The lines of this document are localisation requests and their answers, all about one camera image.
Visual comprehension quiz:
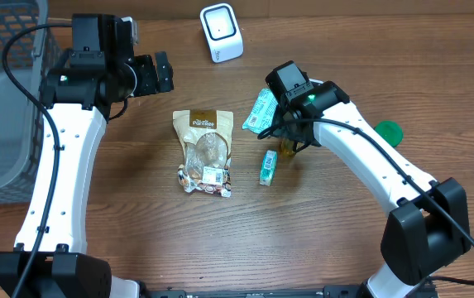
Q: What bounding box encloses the green lid white jar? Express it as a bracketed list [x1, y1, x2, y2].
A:
[375, 121, 404, 147]

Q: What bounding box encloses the Kleenex tissue pack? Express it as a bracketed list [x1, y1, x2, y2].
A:
[259, 150, 278, 186]

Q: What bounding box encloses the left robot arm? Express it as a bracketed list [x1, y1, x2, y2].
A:
[0, 14, 174, 298]

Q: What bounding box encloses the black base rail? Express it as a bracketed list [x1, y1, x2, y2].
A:
[141, 285, 370, 298]

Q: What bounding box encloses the grey plastic mesh basket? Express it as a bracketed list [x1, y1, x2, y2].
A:
[0, 0, 49, 204]

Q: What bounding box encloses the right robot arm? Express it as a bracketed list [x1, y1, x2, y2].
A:
[265, 61, 471, 297]

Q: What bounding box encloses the teal snack packet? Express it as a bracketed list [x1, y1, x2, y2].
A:
[242, 89, 278, 134]

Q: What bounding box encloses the brown white snack bag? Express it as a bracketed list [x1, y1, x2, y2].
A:
[173, 110, 233, 198]

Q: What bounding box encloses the yellow liquid bottle grey cap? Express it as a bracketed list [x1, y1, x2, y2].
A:
[279, 138, 298, 158]

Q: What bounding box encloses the white barcode scanner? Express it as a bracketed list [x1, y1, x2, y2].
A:
[199, 2, 244, 63]

